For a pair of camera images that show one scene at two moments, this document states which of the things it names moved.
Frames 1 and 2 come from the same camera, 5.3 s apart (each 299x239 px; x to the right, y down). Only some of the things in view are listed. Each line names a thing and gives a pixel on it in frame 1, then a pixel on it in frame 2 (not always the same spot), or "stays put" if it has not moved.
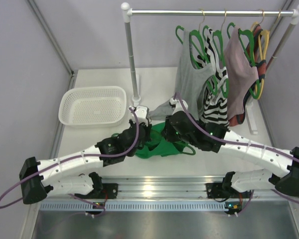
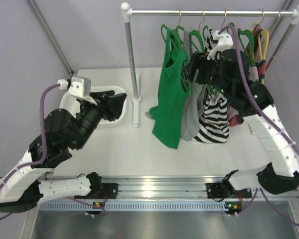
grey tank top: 190,81 stays put
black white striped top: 215,105 stays put
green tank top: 159,146 to 173,90
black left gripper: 144,132 to 104,106
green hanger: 181,147 to 178,27
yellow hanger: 266,34 stays put
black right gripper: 167,131 to 200,61
